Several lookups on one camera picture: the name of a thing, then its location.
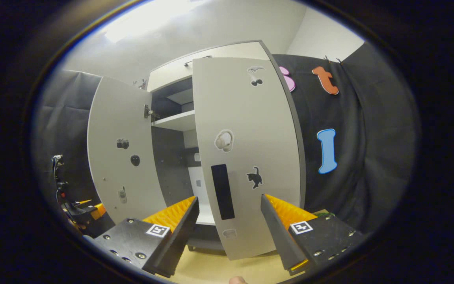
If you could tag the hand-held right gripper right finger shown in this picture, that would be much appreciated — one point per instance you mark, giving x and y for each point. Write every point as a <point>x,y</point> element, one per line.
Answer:
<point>282,240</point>

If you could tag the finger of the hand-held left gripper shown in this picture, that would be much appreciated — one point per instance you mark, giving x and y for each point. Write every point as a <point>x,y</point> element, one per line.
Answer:
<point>82,202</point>
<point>97,212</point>

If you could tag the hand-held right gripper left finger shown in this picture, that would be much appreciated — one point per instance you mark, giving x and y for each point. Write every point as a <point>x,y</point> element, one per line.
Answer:
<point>179,232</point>

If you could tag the white door with earmuff sticker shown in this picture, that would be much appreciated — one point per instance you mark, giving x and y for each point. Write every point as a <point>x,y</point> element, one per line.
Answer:
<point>250,118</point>

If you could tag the white grey cabinet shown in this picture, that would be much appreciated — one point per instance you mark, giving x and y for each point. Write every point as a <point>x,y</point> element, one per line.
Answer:
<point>168,157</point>

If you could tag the metal door hinge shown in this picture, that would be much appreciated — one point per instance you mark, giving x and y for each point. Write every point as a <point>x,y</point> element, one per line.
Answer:
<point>149,112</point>

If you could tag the white cabinet shelf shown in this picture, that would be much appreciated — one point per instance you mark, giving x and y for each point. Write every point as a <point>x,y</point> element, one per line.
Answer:
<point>177,120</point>

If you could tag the toy watermelon slice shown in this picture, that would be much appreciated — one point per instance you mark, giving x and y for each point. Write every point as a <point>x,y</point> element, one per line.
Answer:
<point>325,215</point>

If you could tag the black backdrop cloth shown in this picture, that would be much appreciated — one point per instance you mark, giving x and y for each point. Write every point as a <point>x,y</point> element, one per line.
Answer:
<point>65,110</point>
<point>369,138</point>

